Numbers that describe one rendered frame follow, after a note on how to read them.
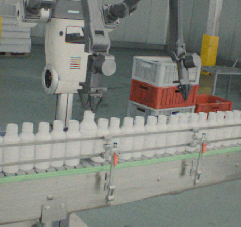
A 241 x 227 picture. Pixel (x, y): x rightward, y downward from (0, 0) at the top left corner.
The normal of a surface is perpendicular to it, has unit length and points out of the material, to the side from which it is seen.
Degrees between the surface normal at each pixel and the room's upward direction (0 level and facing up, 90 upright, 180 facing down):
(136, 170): 90
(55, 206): 90
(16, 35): 90
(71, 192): 90
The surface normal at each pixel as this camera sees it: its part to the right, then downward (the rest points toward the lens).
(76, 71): 0.55, 0.25
